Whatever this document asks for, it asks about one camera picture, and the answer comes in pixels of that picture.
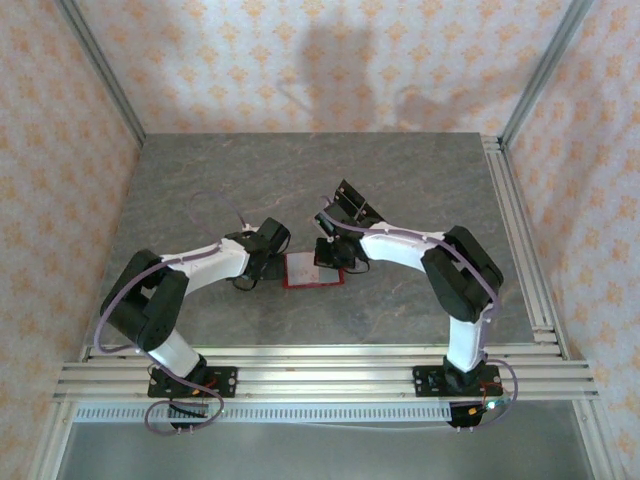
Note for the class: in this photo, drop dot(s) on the red leather card holder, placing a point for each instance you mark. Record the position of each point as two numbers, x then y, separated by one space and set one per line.
330 277

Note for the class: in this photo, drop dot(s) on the pink credit card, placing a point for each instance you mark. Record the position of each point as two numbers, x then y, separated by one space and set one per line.
300 265

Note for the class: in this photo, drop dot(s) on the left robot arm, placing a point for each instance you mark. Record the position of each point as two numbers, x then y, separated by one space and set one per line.
150 310

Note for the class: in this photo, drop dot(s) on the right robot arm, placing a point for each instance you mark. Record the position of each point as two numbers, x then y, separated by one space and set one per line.
460 275

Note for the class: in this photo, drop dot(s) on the black credit card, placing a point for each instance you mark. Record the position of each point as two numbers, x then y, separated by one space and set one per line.
372 214
347 207
352 192

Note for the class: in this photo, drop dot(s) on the clear acrylic card stand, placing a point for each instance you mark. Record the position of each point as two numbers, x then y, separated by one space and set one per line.
364 206

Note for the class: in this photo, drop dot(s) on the grey metal lower panel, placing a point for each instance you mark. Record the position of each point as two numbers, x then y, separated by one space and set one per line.
325 452

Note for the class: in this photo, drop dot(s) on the black electronics board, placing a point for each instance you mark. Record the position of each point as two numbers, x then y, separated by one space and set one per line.
187 412
465 417

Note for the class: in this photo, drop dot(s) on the wide aluminium base rail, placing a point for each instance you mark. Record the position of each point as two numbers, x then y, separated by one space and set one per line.
325 380

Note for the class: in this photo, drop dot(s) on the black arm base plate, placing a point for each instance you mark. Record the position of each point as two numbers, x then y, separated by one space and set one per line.
425 382
227 381

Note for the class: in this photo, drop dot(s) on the aluminium side rail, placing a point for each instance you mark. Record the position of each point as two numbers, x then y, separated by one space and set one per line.
515 240

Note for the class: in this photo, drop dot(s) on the aluminium frame post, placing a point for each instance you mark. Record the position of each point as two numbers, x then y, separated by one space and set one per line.
540 70
107 80

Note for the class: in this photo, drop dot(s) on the aluminium frame leg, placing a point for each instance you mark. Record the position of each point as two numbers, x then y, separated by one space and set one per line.
590 445
52 445

